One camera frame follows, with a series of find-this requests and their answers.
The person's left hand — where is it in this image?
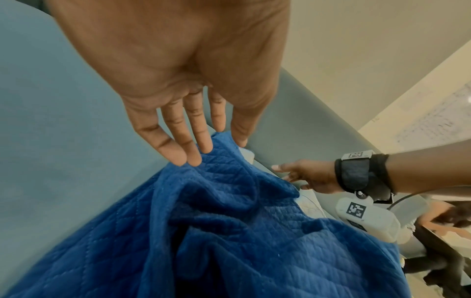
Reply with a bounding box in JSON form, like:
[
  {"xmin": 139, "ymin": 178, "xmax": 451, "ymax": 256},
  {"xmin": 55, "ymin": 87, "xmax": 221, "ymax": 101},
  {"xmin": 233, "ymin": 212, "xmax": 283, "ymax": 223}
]
[{"xmin": 46, "ymin": 0, "xmax": 291, "ymax": 167}]

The person's right hand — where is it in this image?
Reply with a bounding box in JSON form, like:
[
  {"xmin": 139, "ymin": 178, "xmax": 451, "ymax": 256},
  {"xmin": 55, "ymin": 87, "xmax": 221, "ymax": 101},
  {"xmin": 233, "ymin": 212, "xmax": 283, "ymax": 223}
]
[{"xmin": 271, "ymin": 158, "xmax": 344, "ymax": 194}]

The blue quilted blanket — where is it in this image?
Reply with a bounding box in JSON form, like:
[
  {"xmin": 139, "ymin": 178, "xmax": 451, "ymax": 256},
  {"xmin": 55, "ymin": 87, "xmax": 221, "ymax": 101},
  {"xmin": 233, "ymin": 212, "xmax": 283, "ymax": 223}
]
[{"xmin": 3, "ymin": 131, "xmax": 411, "ymax": 298}]

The person's right forearm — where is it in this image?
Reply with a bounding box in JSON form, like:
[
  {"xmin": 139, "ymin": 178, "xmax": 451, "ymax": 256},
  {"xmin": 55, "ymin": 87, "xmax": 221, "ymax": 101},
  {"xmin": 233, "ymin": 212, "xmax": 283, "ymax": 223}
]
[{"xmin": 384, "ymin": 139, "xmax": 471, "ymax": 196}]

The black chair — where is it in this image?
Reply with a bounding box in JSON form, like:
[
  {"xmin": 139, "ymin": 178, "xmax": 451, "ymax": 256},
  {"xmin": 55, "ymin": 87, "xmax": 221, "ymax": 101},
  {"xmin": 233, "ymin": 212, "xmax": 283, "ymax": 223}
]
[{"xmin": 403, "ymin": 222, "xmax": 471, "ymax": 296}]

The black wrist strap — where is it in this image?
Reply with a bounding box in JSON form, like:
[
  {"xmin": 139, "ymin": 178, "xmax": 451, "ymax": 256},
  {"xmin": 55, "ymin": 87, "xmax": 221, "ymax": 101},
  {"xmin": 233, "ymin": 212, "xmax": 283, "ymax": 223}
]
[{"xmin": 334, "ymin": 150, "xmax": 396, "ymax": 204}]

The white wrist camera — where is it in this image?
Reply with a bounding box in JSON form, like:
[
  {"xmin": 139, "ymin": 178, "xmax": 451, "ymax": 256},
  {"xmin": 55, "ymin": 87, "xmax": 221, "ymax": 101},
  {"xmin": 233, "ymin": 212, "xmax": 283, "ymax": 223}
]
[{"xmin": 336, "ymin": 197, "xmax": 402, "ymax": 244}]

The grey cable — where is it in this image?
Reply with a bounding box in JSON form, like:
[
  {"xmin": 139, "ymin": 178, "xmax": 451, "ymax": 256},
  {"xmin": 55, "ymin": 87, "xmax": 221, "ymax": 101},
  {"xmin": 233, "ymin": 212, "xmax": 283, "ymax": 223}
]
[{"xmin": 389, "ymin": 192, "xmax": 424, "ymax": 212}]

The white wall board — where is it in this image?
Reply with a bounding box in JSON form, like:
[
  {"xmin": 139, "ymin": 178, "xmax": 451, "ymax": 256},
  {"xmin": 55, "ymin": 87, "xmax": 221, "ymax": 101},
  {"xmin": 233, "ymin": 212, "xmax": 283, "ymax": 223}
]
[{"xmin": 395, "ymin": 82, "xmax": 471, "ymax": 147}]

